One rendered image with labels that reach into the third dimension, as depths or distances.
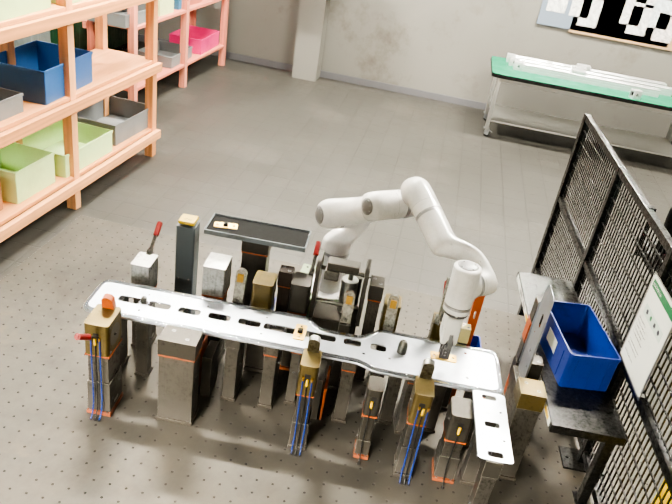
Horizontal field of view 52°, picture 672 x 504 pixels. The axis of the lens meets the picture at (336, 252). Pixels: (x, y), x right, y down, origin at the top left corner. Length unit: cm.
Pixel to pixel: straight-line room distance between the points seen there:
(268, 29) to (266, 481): 725
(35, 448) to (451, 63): 714
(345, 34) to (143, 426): 690
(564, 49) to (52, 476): 746
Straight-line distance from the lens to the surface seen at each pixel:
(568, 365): 227
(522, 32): 856
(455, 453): 226
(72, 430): 237
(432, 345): 235
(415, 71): 867
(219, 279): 238
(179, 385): 226
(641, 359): 221
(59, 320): 283
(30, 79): 465
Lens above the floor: 236
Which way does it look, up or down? 29 degrees down
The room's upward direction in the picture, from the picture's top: 10 degrees clockwise
